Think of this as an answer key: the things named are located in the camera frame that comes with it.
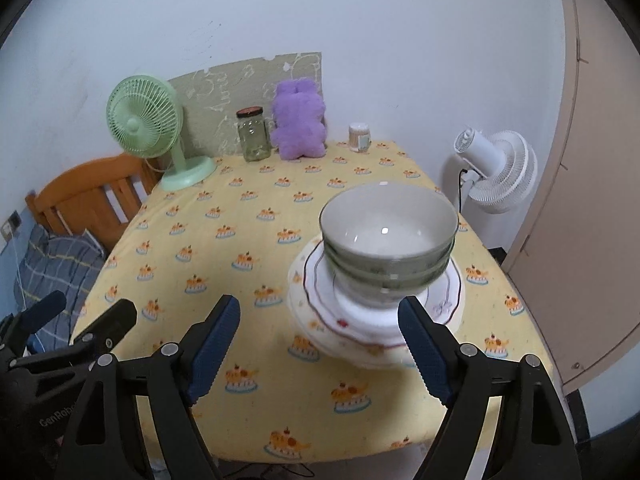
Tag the green desk fan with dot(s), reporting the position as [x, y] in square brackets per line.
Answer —
[145, 117]

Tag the cotton swab container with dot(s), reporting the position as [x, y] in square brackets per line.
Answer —
[359, 137]

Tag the green elephant wall mat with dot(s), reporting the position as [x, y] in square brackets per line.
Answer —
[211, 98]

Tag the white red-rimmed plate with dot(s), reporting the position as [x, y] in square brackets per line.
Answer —
[369, 316]

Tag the wall power socket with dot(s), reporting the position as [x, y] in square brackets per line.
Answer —
[10, 226]

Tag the blue plaid pillow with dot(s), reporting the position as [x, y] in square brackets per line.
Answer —
[67, 263]

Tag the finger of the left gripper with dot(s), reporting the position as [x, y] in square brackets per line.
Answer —
[110, 328]
[41, 313]

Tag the glass jar red lid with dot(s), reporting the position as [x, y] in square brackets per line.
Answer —
[253, 134]

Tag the white standing fan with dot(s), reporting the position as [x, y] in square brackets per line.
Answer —
[500, 170]

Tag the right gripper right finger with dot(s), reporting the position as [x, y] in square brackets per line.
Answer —
[532, 438]

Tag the orange wooden bed headboard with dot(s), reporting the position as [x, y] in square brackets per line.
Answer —
[96, 197]

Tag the cream patterned plate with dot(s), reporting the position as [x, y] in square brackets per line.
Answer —
[373, 357]

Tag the purple plush toy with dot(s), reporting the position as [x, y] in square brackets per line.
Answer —
[298, 112]

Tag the beige door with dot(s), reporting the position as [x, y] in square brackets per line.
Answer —
[575, 260]

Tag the yellow patterned tablecloth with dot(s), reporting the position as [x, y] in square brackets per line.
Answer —
[277, 398]

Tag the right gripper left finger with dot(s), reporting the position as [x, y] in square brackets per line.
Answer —
[104, 438]

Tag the grey bowl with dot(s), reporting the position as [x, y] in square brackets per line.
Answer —
[388, 266]
[385, 284]

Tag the white floral small bowl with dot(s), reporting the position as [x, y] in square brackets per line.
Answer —
[383, 220]

